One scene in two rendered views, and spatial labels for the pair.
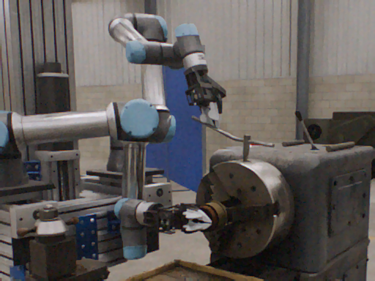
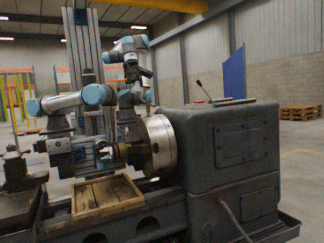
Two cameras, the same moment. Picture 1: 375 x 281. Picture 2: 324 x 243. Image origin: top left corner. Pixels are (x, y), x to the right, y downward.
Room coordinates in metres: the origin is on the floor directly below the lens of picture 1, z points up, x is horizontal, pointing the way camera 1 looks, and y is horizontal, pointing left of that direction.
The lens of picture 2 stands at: (0.52, -0.67, 1.35)
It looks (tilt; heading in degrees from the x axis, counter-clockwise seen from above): 7 degrees down; 33
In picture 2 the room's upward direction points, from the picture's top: 5 degrees counter-clockwise
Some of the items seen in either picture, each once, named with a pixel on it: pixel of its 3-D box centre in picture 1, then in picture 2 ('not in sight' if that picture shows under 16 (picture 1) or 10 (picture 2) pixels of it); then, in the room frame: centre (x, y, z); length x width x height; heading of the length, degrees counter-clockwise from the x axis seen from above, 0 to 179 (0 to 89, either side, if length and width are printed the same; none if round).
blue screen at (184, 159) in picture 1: (167, 128); (231, 91); (8.17, 1.28, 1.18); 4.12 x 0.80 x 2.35; 23
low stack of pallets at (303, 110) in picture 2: not in sight; (300, 112); (9.63, -0.64, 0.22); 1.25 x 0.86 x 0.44; 155
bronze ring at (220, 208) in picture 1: (212, 216); (121, 150); (1.31, 0.08, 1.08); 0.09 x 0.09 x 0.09; 54
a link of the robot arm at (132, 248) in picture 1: (134, 239); (103, 159); (1.42, 0.34, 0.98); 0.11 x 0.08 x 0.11; 17
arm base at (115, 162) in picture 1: (124, 157); (126, 113); (1.82, 0.46, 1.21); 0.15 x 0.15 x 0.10
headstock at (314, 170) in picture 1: (294, 195); (213, 136); (1.78, -0.23, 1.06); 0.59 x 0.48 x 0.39; 145
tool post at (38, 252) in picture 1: (54, 254); (15, 168); (0.97, 0.41, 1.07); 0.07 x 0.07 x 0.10; 55
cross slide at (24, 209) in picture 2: not in sight; (15, 199); (0.93, 0.37, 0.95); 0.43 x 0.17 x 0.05; 55
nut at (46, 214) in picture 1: (48, 211); (11, 147); (0.97, 0.42, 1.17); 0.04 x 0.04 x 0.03
